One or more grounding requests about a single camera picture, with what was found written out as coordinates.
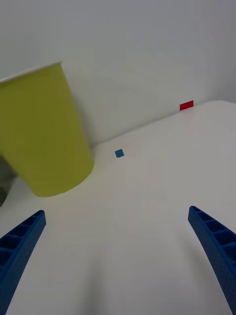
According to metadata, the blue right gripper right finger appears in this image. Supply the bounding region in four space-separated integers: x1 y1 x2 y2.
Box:
187 205 236 315

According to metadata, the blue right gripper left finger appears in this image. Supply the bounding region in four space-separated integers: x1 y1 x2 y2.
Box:
0 209 47 315

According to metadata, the yellow-green plastic waste bin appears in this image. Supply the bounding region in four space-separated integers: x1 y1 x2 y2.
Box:
0 61 95 198

